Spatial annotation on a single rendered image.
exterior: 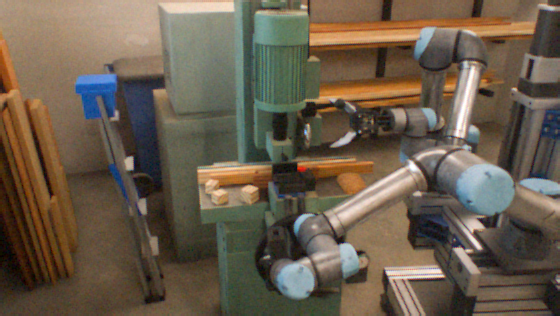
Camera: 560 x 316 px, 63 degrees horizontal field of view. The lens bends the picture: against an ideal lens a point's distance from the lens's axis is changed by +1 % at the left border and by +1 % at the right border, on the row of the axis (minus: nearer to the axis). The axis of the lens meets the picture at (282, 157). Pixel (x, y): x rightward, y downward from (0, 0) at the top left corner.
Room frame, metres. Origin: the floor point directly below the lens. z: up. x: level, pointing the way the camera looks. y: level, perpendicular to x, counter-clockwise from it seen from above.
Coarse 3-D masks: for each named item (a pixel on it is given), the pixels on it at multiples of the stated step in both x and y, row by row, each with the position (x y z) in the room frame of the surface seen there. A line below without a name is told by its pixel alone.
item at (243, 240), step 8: (224, 224) 1.35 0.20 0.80; (224, 232) 1.31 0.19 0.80; (232, 232) 1.31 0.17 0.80; (240, 232) 1.31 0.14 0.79; (248, 232) 1.32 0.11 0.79; (256, 232) 1.33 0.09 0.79; (224, 240) 1.33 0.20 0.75; (232, 240) 1.31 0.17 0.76; (240, 240) 1.31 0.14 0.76; (248, 240) 1.32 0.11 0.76; (256, 240) 1.33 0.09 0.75; (232, 248) 1.31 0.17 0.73; (240, 248) 1.31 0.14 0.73; (248, 248) 1.32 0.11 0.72
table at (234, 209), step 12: (324, 180) 1.51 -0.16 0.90; (336, 180) 1.51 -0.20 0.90; (204, 192) 1.40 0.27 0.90; (228, 192) 1.40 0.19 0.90; (240, 192) 1.40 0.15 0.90; (264, 192) 1.41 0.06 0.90; (324, 192) 1.41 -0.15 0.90; (336, 192) 1.42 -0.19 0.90; (204, 204) 1.32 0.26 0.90; (228, 204) 1.32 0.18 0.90; (240, 204) 1.32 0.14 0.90; (252, 204) 1.32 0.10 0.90; (264, 204) 1.33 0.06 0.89; (324, 204) 1.38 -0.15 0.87; (336, 204) 1.39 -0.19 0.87; (204, 216) 1.29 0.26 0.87; (216, 216) 1.30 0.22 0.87; (228, 216) 1.31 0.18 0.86; (240, 216) 1.31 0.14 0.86; (252, 216) 1.32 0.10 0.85; (264, 216) 1.33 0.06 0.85
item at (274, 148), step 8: (272, 136) 1.54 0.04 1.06; (272, 144) 1.47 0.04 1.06; (280, 144) 1.47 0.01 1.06; (288, 144) 1.47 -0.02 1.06; (272, 152) 1.46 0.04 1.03; (280, 152) 1.46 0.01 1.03; (288, 152) 1.47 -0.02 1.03; (272, 160) 1.46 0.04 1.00; (280, 160) 1.46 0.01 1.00; (288, 160) 1.47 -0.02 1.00
